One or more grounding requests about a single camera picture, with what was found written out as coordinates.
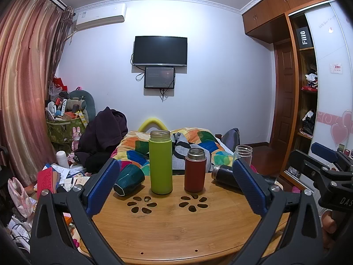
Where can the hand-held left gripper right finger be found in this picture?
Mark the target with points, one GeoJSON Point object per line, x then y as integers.
{"type": "Point", "coordinates": [248, 187]}

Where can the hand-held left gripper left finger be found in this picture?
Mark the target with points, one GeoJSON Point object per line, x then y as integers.
{"type": "Point", "coordinates": [104, 185]}

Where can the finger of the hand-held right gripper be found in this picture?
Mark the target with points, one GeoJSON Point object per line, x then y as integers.
{"type": "Point", "coordinates": [324, 149]}
{"type": "Point", "coordinates": [309, 168]}

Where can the dark green cup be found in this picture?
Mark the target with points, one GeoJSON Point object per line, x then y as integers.
{"type": "Point", "coordinates": [129, 178]}

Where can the clear glass cup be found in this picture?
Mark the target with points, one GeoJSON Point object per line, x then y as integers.
{"type": "Point", "coordinates": [244, 153]}

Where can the person's right hand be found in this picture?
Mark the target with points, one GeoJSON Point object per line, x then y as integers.
{"type": "Point", "coordinates": [328, 220]}

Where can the black bottle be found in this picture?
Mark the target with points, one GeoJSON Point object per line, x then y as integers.
{"type": "Point", "coordinates": [224, 174]}

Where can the pile of papers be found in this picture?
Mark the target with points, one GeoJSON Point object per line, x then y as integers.
{"type": "Point", "coordinates": [74, 175]}

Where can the black clothes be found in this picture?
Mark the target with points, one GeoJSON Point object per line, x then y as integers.
{"type": "Point", "coordinates": [309, 121]}

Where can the colourful patchwork quilt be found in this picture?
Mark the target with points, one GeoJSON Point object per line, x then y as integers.
{"type": "Point", "coordinates": [138, 150]}

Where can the white bottle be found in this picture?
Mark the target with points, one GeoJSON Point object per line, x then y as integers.
{"type": "Point", "coordinates": [62, 158]}

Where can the grey backpack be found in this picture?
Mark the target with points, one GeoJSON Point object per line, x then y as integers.
{"type": "Point", "coordinates": [231, 138]}

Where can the dark clothes pile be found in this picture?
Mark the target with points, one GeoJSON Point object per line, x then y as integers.
{"type": "Point", "coordinates": [104, 132]}

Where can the pink rabbit toy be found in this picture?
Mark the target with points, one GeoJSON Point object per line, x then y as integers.
{"type": "Point", "coordinates": [75, 138]}

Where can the red steel-rimmed bottle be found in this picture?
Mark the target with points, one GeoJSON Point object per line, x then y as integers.
{"type": "Point", "coordinates": [194, 174]}

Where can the wooden wardrobe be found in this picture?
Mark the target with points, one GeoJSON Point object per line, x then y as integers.
{"type": "Point", "coordinates": [328, 93]}

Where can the red booklet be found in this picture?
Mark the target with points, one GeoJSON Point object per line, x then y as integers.
{"type": "Point", "coordinates": [45, 180]}

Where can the tall green bottle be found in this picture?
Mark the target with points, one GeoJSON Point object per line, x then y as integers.
{"type": "Point", "coordinates": [161, 165]}

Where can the brown wooden door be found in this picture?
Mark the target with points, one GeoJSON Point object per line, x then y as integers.
{"type": "Point", "coordinates": [284, 93]}

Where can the green storage basket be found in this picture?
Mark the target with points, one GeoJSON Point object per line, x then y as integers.
{"type": "Point", "coordinates": [59, 131]}

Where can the white and red clothes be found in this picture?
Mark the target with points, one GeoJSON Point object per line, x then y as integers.
{"type": "Point", "coordinates": [311, 80]}

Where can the yellow foam tube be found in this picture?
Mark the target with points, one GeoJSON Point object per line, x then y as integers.
{"type": "Point", "coordinates": [153, 121]}

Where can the pink bag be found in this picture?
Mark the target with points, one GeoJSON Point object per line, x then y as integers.
{"type": "Point", "coordinates": [20, 198]}

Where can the red bag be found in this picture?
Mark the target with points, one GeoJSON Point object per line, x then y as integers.
{"type": "Point", "coordinates": [59, 82]}

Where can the black box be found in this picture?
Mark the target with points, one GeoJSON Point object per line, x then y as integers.
{"type": "Point", "coordinates": [304, 38]}

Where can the small black monitor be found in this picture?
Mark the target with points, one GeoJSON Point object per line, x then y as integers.
{"type": "Point", "coordinates": [160, 77]}

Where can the pink striped curtain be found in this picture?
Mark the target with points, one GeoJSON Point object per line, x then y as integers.
{"type": "Point", "coordinates": [24, 82]}

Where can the white air conditioner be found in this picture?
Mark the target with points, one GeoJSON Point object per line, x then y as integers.
{"type": "Point", "coordinates": [100, 15]}

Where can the wall-mounted black television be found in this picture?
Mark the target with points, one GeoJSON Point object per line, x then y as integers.
{"type": "Point", "coordinates": [160, 51]}

